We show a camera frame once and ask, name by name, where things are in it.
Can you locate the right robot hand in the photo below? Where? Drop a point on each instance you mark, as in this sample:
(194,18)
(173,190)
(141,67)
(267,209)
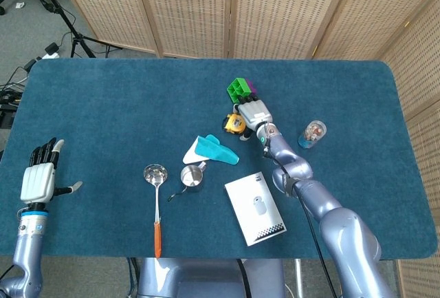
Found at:
(256,114)

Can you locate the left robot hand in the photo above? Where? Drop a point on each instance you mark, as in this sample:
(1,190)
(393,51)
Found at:
(38,184)

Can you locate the yellow tape measure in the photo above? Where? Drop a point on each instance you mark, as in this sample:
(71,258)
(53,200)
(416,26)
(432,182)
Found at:
(235,123)

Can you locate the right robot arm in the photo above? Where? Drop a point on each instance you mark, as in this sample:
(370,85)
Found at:
(337,222)

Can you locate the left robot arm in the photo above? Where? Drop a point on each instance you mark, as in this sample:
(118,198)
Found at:
(29,243)

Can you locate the purple toy block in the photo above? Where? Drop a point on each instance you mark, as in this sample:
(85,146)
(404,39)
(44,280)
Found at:
(253,86)

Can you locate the green and purple block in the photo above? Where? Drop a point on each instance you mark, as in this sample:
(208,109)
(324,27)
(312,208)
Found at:
(237,88)

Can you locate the teal and white cloth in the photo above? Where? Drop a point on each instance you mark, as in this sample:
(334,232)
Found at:
(220,151)

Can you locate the clear plastic snack jar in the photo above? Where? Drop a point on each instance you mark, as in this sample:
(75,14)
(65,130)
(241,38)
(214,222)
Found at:
(311,136)

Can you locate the small steel measuring cup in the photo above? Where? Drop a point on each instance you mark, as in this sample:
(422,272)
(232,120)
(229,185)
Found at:
(192,175)

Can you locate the blue table mat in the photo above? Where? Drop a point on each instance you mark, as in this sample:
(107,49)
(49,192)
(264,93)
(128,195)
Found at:
(103,122)

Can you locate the white box with checker strip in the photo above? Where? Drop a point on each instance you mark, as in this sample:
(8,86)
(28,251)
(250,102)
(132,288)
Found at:
(256,215)

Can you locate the white power strip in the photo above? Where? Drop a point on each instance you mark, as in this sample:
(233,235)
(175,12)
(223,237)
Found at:
(51,50)

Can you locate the black tripod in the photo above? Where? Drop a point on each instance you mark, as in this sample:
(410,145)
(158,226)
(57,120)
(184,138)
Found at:
(77,38)

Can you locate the metal table leg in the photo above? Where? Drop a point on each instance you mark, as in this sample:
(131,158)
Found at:
(299,277)

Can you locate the grey robot torso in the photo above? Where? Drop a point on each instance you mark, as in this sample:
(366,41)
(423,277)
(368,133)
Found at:
(206,277)

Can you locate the white paper scrap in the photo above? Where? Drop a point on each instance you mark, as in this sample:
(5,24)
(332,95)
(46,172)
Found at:
(20,5)

